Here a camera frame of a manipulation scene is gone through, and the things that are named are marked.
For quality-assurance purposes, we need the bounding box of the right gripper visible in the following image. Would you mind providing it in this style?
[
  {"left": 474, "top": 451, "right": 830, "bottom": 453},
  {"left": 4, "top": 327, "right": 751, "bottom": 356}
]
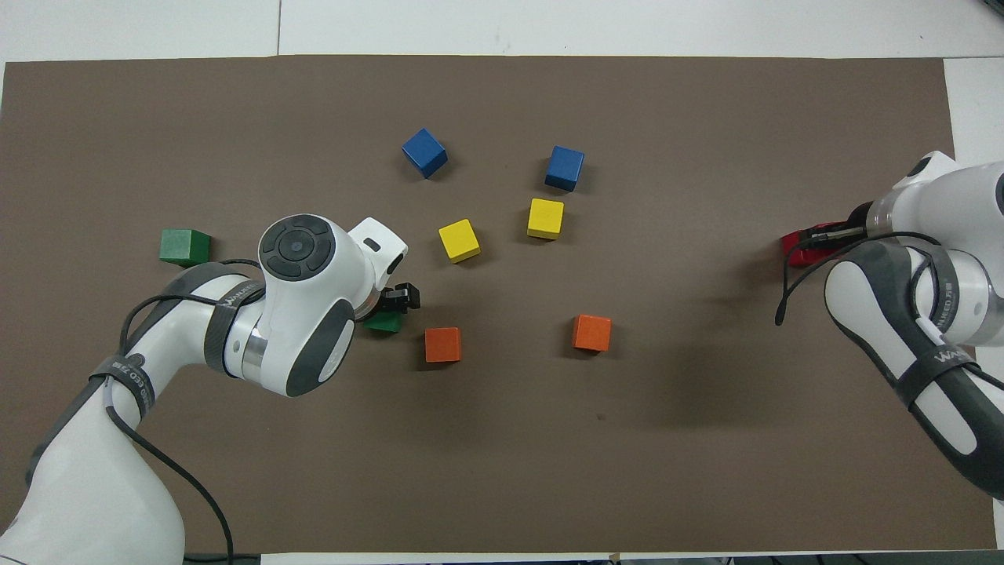
[{"left": 808, "top": 202, "right": 874, "bottom": 252}]

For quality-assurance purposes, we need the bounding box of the red wooden block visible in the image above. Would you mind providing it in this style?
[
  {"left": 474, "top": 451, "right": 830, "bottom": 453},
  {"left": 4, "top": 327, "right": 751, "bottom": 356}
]
[{"left": 781, "top": 224, "right": 845, "bottom": 269}]

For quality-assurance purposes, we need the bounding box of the orange wooden block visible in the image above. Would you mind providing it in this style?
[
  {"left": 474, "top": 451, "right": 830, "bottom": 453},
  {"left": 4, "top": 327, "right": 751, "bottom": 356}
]
[
  {"left": 424, "top": 327, "right": 462, "bottom": 363},
  {"left": 572, "top": 315, "right": 613, "bottom": 353}
]

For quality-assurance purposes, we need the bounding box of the yellow wooden block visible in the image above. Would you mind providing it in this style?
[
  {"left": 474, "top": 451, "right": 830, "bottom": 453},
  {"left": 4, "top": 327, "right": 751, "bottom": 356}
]
[
  {"left": 438, "top": 219, "right": 482, "bottom": 264},
  {"left": 526, "top": 198, "right": 566, "bottom": 241}
]

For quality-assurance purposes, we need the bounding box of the blue wooden block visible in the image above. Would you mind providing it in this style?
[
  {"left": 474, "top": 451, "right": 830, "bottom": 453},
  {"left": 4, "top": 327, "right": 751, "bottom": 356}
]
[
  {"left": 544, "top": 145, "right": 586, "bottom": 193},
  {"left": 402, "top": 128, "right": 449, "bottom": 180}
]

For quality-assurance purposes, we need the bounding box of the black cable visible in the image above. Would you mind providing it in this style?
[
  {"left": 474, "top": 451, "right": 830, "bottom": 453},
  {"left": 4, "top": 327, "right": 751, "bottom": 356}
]
[
  {"left": 775, "top": 231, "right": 954, "bottom": 327},
  {"left": 106, "top": 258, "right": 264, "bottom": 565}
]

